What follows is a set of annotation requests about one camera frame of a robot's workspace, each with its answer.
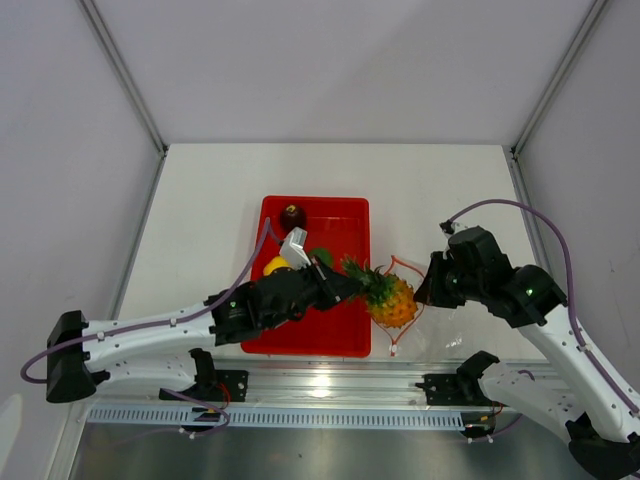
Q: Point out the red plastic tray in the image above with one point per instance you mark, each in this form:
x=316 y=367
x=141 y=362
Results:
x=342 y=225

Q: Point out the yellow pear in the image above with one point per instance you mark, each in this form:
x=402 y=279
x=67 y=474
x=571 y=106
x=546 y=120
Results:
x=275 y=264

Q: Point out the dark red apple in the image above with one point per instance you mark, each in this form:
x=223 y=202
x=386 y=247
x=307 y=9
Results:
x=292 y=216

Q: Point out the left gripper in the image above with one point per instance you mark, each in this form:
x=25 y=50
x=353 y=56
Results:
x=335 y=288

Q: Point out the yellow pineapple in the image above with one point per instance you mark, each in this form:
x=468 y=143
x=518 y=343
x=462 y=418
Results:
x=388 y=299

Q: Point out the white slotted cable duct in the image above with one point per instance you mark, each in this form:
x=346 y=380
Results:
x=242 y=416

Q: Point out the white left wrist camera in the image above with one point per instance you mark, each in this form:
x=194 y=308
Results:
x=292 y=249

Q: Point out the aluminium mounting rail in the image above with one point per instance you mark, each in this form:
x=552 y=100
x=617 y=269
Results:
x=284 y=383

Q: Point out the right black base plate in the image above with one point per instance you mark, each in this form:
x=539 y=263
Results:
x=454 y=390

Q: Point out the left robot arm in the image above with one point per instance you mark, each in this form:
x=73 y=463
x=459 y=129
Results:
x=79 y=351

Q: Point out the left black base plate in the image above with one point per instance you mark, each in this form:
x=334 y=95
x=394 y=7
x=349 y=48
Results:
x=221 y=386

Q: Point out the green lime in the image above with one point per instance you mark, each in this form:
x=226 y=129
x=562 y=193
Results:
x=324 y=255

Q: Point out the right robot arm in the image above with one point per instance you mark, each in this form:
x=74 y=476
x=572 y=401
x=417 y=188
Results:
x=599 y=419

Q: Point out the clear zip top bag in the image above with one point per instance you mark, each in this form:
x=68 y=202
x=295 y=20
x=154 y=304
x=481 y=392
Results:
x=432 y=335

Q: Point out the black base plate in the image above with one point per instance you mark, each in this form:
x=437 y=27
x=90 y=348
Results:
x=221 y=386
x=454 y=390

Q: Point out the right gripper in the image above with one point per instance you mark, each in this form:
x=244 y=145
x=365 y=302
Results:
x=430 y=292

